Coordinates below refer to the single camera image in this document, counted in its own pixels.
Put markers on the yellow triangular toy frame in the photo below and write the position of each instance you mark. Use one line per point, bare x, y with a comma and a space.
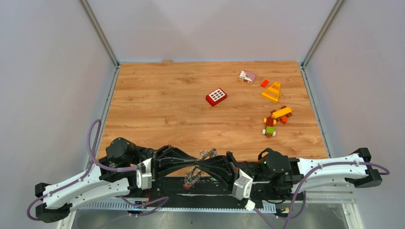
272, 93

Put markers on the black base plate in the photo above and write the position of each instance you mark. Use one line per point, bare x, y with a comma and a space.
207, 193

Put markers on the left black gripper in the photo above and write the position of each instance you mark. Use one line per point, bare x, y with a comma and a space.
168, 155

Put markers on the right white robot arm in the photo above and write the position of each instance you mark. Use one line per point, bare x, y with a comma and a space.
280, 176

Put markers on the grey slotted cable duct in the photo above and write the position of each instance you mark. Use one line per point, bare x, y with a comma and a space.
118, 204

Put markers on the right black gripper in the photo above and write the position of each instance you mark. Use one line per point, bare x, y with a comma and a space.
228, 175

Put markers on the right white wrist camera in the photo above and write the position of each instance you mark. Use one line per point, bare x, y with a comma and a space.
242, 189

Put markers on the small red toy brick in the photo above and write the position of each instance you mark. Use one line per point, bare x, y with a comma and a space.
264, 83

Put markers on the pink roof toy house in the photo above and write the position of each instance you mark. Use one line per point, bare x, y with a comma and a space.
247, 77

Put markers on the large grey toothed keyring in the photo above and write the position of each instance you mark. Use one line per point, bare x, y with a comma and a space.
194, 174

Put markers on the red window toy brick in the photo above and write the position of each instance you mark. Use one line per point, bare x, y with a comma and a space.
215, 97

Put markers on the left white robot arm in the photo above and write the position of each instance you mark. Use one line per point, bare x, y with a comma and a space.
125, 169

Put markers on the yellow orange toy car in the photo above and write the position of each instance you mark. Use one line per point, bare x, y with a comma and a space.
284, 111

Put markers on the red green toy vehicle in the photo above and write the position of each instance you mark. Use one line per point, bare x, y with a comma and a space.
268, 129

